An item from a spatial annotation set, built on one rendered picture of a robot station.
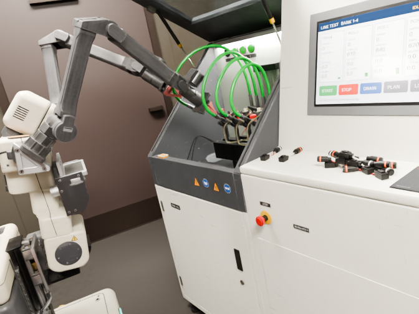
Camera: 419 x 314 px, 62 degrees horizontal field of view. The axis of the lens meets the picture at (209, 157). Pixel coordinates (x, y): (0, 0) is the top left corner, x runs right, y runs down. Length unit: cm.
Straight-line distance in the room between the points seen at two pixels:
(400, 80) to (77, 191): 119
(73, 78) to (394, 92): 101
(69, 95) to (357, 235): 101
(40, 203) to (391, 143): 129
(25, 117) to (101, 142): 174
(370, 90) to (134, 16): 237
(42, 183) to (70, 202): 13
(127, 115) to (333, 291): 238
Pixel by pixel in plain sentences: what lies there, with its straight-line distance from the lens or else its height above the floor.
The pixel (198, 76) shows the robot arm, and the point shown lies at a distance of 157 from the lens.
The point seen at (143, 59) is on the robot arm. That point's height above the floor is 141.
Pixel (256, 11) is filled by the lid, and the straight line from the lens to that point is 168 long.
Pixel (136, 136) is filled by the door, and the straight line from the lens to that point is 319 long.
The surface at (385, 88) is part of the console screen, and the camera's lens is 118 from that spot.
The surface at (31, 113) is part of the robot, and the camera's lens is 146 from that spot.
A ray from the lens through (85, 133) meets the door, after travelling 313.
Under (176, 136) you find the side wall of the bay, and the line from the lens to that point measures 189.
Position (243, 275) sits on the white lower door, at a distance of 156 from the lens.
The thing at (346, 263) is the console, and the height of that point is 73.
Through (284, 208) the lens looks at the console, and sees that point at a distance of 119.
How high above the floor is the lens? 137
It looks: 16 degrees down
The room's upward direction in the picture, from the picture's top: 11 degrees counter-clockwise
